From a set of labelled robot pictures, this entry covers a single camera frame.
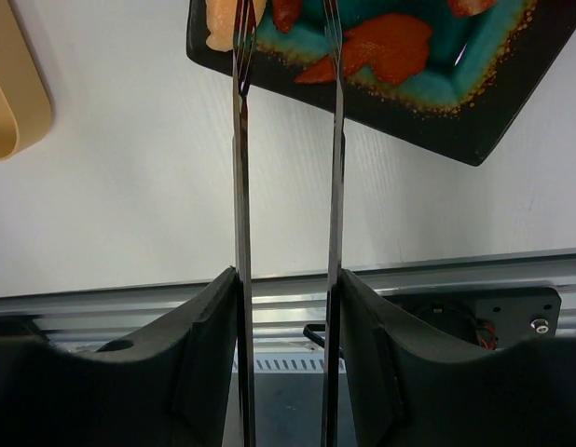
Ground metal tongs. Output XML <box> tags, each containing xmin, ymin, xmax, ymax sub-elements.
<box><xmin>232</xmin><ymin>1</ymin><xmax>346</xmax><ymax>446</ymax></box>

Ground orange chicken wing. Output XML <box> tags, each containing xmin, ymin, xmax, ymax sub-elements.
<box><xmin>295</xmin><ymin>12</ymin><xmax>434</xmax><ymax>88</ymax></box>

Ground pale orange food piece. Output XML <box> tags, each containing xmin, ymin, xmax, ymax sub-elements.
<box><xmin>206</xmin><ymin>0</ymin><xmax>237</xmax><ymax>52</ymax></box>

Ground right black base bracket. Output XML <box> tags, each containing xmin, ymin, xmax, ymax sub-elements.
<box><xmin>388</xmin><ymin>287</ymin><xmax>561</xmax><ymax>350</ymax></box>

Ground dark red chicken wing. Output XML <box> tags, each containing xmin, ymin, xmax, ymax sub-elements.
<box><xmin>271</xmin><ymin>0</ymin><xmax>303</xmax><ymax>34</ymax></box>

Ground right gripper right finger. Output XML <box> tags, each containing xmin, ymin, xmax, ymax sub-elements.
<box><xmin>340</xmin><ymin>271</ymin><xmax>576</xmax><ymax>446</ymax></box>

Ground black teal square plate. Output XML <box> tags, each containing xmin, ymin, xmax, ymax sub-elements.
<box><xmin>186</xmin><ymin>1</ymin><xmax>576</xmax><ymax>166</ymax></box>

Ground red crab claw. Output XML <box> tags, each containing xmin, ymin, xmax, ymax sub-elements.
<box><xmin>446</xmin><ymin>0</ymin><xmax>498</xmax><ymax>18</ymax></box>

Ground white slotted cable duct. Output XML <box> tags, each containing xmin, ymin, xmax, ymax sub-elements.
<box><xmin>254</xmin><ymin>355</ymin><xmax>325</xmax><ymax>374</ymax></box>

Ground tan lunch box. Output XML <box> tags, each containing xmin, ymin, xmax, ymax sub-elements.
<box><xmin>0</xmin><ymin>1</ymin><xmax>53</xmax><ymax>160</ymax></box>

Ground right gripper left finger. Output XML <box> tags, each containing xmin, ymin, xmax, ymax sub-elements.
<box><xmin>0</xmin><ymin>268</ymin><xmax>237</xmax><ymax>446</ymax></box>

